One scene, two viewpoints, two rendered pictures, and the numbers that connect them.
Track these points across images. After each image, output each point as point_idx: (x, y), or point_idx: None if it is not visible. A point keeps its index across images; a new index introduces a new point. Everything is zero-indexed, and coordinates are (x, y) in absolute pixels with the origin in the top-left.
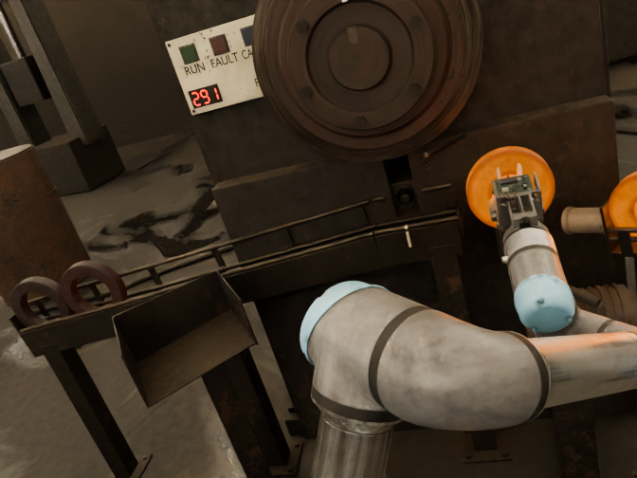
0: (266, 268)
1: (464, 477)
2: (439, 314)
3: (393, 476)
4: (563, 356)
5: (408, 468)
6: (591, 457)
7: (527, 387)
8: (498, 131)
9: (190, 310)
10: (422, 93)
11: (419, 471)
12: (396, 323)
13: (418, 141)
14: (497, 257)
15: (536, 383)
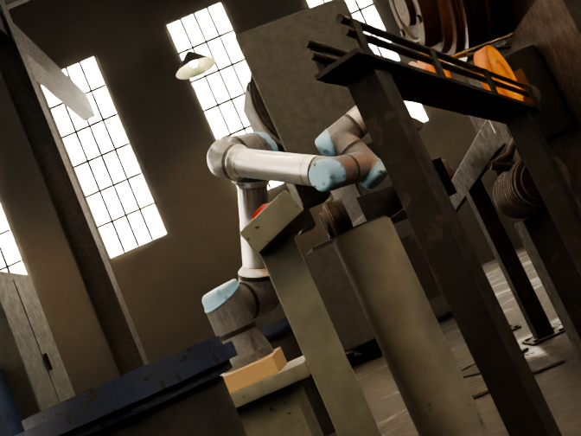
0: (466, 157)
1: (575, 361)
2: (226, 137)
3: (557, 354)
4: (246, 154)
5: (568, 351)
6: (576, 336)
7: (216, 159)
8: (521, 25)
9: None
10: (422, 20)
11: (568, 354)
12: None
13: (465, 48)
14: (571, 140)
15: (220, 158)
